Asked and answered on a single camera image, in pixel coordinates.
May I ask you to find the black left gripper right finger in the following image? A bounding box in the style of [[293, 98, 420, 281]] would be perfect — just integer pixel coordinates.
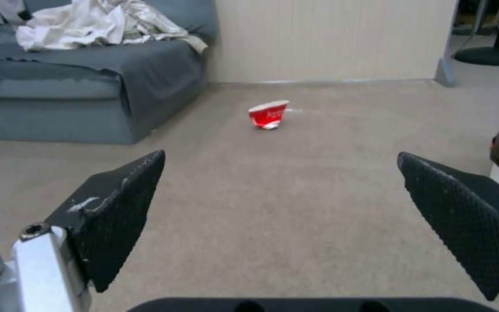
[[397, 151, 499, 312]]

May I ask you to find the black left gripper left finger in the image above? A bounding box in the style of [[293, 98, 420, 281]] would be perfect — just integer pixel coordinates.
[[0, 149, 166, 312]]

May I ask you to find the blue-grey fabric sofa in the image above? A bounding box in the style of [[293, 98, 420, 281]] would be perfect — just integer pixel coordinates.
[[0, 0, 218, 145]]

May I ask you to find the black round stand base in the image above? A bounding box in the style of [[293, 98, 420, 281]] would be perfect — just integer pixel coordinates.
[[453, 0, 499, 68]]

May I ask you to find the crushed red paper cup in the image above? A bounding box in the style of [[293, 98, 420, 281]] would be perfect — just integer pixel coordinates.
[[248, 100, 291, 131]]

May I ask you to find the crumpled white cloth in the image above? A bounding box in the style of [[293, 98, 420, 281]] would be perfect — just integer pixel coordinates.
[[0, 0, 209, 52]]

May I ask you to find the grey metal foot bracket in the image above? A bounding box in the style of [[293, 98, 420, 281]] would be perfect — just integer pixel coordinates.
[[434, 57, 455, 88]]

